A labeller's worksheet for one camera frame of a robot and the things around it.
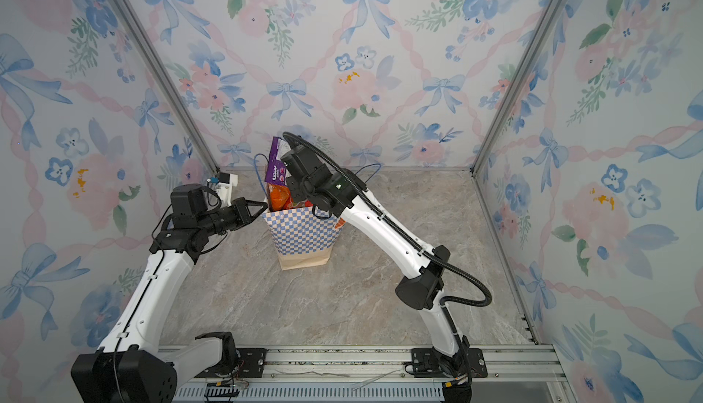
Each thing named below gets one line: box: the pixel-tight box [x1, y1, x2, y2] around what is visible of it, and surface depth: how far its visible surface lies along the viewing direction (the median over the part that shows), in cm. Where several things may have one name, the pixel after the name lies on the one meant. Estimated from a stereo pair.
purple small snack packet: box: [264, 136, 293, 186], surface depth 76 cm
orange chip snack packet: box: [266, 183, 292, 212], surface depth 80 cm
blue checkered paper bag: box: [261, 206, 344, 271], surface depth 82 cm
